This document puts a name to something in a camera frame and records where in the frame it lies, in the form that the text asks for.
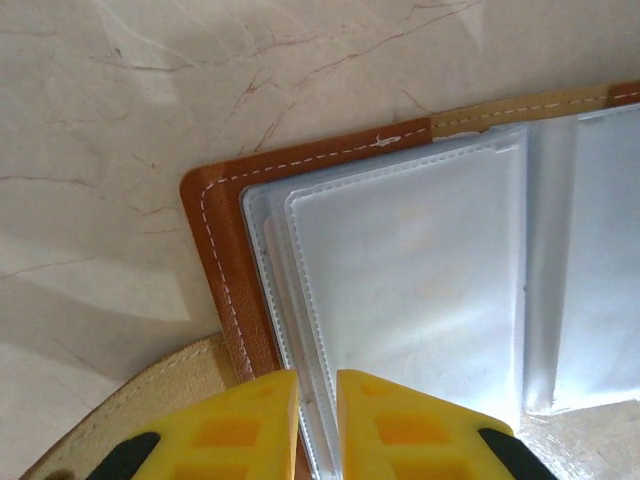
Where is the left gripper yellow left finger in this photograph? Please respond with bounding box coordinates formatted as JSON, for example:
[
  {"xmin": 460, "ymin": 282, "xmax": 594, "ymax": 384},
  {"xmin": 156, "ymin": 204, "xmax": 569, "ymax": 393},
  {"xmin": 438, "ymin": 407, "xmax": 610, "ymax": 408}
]
[{"xmin": 107, "ymin": 369, "xmax": 301, "ymax": 480}]

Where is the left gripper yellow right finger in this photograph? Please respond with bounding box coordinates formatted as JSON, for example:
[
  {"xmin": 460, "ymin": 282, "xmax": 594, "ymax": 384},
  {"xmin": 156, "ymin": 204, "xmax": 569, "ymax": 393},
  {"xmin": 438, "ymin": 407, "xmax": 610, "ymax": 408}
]
[{"xmin": 337, "ymin": 368, "xmax": 551, "ymax": 480}]

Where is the brown leather card holder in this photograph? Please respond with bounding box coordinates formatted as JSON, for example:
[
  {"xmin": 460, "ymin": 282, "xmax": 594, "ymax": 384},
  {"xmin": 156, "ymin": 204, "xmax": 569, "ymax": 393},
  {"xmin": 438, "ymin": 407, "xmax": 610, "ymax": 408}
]
[{"xmin": 34, "ymin": 79, "xmax": 640, "ymax": 480}]

